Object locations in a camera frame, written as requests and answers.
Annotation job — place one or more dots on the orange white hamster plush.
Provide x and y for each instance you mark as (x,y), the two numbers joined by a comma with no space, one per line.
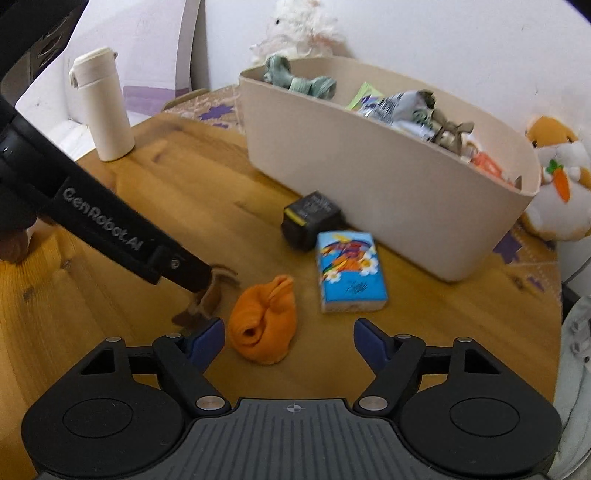
(561,209)

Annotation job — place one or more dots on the white fluffy plush toy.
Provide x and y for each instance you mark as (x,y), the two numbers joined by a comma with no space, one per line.
(298,29)

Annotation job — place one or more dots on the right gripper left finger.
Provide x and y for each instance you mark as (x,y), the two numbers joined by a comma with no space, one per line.
(177,361)

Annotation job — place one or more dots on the brown fabric scrunchie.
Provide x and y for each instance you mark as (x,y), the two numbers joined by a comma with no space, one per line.
(205,302)

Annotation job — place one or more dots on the green snack packet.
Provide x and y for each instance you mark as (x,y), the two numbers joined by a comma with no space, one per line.
(366,95)

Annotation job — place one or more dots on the brown hair claw clip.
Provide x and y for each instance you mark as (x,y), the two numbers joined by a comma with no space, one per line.
(448,134)

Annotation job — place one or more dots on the blue cartoon tissue pack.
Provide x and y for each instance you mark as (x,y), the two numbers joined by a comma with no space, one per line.
(350,274)

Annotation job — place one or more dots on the grey white snack packet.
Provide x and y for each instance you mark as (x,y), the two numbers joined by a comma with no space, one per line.
(407,112)

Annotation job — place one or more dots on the green fabric scrunchie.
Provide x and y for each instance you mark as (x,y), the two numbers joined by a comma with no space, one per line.
(278,73)

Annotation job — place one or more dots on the cream thermos bottle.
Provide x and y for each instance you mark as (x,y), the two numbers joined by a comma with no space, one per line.
(94,76)

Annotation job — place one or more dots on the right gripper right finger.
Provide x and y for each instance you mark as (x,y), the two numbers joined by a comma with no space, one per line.
(400,362)

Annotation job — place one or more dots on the beige plastic storage bin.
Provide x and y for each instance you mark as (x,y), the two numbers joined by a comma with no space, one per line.
(424,202)

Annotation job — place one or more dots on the orange sock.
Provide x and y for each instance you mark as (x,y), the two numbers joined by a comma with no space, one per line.
(264,320)

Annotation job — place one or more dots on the black small box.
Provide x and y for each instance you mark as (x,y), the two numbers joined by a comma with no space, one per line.
(309,216)

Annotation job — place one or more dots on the white purple cardboard box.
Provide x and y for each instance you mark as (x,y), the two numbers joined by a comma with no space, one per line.
(153,41)

